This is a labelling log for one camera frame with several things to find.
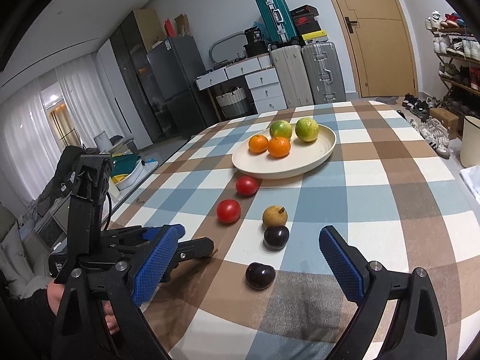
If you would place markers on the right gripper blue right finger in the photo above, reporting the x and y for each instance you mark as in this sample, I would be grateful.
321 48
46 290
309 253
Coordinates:
416 330

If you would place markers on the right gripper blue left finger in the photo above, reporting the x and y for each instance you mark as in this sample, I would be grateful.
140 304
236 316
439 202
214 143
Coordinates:
80 328

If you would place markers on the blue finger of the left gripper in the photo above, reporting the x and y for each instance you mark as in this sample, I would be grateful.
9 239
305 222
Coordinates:
165 232
196 249

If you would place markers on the red tomato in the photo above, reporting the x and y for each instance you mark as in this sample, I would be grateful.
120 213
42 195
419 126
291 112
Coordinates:
246 186
228 211

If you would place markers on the dark plum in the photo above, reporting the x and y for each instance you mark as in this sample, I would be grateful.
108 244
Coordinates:
259 276
276 237

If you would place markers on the brown round pear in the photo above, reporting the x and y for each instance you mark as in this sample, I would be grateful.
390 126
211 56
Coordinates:
274 215

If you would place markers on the orange mandarin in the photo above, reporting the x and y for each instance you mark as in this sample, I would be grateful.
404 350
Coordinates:
279 147
258 144

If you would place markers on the green citrus fruit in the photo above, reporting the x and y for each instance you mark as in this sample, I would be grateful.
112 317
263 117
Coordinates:
307 129
281 128

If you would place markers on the person's left hand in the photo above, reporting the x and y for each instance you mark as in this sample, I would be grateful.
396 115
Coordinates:
54 296

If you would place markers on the green yellow bag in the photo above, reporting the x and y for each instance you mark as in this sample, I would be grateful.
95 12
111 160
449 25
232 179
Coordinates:
123 165

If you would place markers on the checkered tablecloth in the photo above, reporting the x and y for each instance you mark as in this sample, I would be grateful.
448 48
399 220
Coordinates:
385 191

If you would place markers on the woven laundry basket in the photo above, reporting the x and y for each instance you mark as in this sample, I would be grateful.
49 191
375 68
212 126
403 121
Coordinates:
234 103

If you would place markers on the white drawer desk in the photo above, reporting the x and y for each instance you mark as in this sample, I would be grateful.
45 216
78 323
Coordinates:
256 75

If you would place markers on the dark grey refrigerator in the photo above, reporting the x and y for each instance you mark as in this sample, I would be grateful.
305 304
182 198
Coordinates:
176 64

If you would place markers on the cream trash bin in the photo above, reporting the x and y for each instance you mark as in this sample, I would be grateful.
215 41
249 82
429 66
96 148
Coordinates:
470 147

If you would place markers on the oval mirror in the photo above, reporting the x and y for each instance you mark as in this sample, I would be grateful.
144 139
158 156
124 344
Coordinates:
228 49

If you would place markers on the beige suitcase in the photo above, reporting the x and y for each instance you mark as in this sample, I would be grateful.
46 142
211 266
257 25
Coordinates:
292 75

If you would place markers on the cardboard box on floor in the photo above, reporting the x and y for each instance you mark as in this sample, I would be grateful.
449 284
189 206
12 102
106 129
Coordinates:
447 119

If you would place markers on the silver grey suitcase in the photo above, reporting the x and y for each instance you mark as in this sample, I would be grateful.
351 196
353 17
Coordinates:
324 72

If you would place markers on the teal suitcase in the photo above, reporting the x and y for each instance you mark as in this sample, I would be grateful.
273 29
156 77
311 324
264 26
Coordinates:
278 21

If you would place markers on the stacked shoe boxes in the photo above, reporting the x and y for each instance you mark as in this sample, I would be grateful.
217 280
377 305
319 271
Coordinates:
305 20

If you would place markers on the wooden door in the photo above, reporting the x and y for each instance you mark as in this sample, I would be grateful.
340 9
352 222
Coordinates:
379 47

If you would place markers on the wooden shoe rack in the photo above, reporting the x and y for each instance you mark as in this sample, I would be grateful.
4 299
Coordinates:
457 50

